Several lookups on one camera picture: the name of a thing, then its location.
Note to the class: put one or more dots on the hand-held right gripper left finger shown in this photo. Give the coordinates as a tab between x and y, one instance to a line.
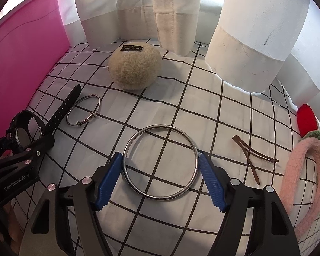
108	185

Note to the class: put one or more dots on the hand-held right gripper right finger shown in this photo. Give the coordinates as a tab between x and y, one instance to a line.
212	184

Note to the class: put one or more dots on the large silver bangle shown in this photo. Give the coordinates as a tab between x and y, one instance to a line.
128	177

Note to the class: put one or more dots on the black wrist watch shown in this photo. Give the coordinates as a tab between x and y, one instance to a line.
61	109

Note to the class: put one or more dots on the small silver clasp bangle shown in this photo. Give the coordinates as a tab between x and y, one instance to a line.
69	113

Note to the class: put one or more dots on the brown hair clip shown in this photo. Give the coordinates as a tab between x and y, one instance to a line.
249	150

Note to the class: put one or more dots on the pink fluffy headband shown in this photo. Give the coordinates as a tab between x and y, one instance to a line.
289	176

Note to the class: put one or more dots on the white grid tablecloth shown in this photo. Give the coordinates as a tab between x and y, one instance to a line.
202	106

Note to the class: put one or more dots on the pink plastic storage box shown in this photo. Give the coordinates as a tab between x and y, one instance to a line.
24	58

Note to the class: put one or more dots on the red knitted strawberry hair clip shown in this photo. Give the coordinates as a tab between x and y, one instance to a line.
306	120

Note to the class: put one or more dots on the beige fluffy ball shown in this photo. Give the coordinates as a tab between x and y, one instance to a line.
134	66

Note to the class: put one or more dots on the white curtain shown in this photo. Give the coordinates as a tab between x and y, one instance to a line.
250	32

